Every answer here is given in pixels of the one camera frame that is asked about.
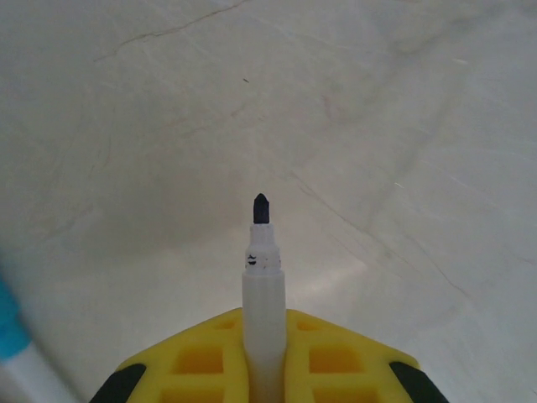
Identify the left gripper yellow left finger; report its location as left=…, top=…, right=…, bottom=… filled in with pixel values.
left=90, top=307, right=253, bottom=403

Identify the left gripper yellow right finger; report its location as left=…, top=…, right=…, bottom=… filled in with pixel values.
left=284, top=307, right=448, bottom=403

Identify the thin light blue cap marker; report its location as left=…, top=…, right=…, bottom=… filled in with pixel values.
left=0, top=268, right=75, bottom=403

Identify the thin purple cap marker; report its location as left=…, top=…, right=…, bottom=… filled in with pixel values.
left=241, top=191, right=289, bottom=403

